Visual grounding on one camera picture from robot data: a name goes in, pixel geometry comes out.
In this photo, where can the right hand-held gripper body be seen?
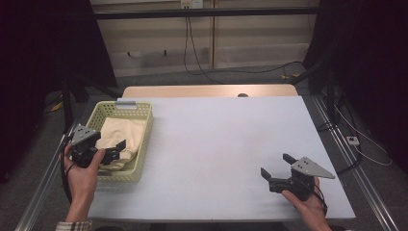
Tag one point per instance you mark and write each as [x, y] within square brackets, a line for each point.
[303, 183]

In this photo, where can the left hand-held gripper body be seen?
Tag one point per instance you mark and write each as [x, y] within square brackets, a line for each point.
[84, 136]

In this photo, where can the cream garment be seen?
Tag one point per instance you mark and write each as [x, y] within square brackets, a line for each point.
[125, 131]

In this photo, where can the pale green perforated plastic basket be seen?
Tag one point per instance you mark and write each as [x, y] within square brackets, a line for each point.
[144, 141]

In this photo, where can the person's right hand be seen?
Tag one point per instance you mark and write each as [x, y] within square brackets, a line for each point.
[312, 210]

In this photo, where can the person's left hand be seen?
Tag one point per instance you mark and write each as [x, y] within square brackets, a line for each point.
[81, 183]

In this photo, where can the black stand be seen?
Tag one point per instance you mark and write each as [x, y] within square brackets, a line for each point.
[66, 106]

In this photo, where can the white table cover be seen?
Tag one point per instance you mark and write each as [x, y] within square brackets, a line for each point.
[208, 154]

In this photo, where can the white power strip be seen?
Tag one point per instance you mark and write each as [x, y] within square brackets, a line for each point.
[352, 140]

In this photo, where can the plaid shirt sleeve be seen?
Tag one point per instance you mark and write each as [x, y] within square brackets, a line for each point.
[73, 226]

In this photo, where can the black curtain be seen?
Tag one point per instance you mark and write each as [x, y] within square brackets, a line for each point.
[369, 48]
[38, 64]

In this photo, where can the light wooden table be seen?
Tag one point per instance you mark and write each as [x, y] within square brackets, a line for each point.
[192, 90]

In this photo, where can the black horizontal metal bar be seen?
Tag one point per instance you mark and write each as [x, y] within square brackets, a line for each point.
[224, 12]

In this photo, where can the aluminium floor rail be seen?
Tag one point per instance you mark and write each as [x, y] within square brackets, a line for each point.
[41, 189]
[373, 195]

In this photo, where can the white wall socket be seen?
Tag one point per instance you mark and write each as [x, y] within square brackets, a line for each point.
[191, 3]

